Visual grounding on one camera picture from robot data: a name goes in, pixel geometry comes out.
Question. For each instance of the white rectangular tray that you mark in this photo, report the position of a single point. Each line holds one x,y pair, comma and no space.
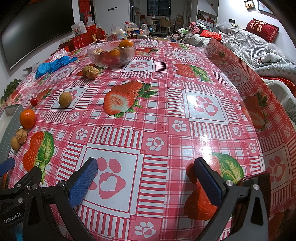
10,123

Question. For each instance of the kiwi beside bowl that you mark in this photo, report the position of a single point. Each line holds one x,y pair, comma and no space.
85,70

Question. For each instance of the red embroidered cushion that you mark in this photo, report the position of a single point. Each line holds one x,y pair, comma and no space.
262,29

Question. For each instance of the wrinkled walnut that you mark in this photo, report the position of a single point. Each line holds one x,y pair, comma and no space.
21,135

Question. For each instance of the brown kiwi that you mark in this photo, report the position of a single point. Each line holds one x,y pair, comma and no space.
15,145

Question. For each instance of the pink strawberry tablecloth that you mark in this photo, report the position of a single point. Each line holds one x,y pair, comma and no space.
145,123

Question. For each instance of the orange in bowl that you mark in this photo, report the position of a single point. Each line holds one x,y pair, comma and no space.
126,43

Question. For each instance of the red gift boxes stack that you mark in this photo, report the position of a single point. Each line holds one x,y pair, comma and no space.
93,34

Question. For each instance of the orange mandarin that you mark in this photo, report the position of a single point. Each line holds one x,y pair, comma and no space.
27,118

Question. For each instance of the green potted plant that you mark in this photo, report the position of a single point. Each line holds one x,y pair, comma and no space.
9,90

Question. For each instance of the glass fruit bowl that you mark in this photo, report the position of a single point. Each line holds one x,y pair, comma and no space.
109,55

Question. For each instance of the walnut beside bowl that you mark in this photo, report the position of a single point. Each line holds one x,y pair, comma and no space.
92,72

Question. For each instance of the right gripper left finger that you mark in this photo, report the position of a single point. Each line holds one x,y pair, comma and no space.
39,222

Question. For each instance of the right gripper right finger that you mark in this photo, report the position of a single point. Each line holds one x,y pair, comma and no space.
246,204

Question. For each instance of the brown kiwi mid table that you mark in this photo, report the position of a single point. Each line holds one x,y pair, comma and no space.
65,99

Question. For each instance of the blue plastic gloves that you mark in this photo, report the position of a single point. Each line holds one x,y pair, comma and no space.
51,67

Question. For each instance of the red cherry tomato on table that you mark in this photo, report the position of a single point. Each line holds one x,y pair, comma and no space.
34,101

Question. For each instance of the black television screen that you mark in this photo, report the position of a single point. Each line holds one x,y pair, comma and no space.
36,24

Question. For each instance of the grey white bedding sofa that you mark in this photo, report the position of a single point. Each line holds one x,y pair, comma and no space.
266,59

